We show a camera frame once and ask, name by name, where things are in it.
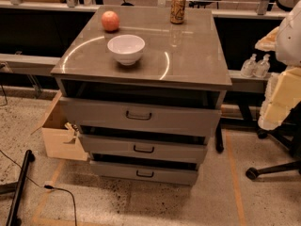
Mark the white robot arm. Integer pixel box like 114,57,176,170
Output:
255,1,301,130

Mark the clear bottle right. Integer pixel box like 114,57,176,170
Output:
253,54,270,78

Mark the grey drawer cabinet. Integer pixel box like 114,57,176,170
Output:
52,6,231,172

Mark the black metal stand leg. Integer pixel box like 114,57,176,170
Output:
0,150,35,226

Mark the clear bottle left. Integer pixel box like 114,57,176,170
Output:
241,54,257,77

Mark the black office chair base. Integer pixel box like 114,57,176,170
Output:
245,122,301,181

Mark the red apple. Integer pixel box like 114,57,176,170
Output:
101,10,119,32

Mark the white bowl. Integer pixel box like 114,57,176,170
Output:
107,35,145,66

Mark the grey drawer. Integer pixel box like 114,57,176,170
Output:
59,97,220,137
79,134,207,164
90,161,198,186

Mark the grey top drawer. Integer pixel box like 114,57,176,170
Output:
59,97,220,137

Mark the cardboard box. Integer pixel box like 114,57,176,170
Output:
33,91,88,161

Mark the grey metal rail frame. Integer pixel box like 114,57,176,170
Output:
0,0,301,94

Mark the grey bottom drawer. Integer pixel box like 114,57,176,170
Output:
90,161,198,186

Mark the clear bottle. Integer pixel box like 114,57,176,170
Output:
253,54,270,78
241,54,257,77

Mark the black floor cable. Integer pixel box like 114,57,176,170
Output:
0,150,78,226

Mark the orange drink can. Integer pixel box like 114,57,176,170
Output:
170,0,186,24

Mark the grey middle drawer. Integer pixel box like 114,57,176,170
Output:
79,134,207,164

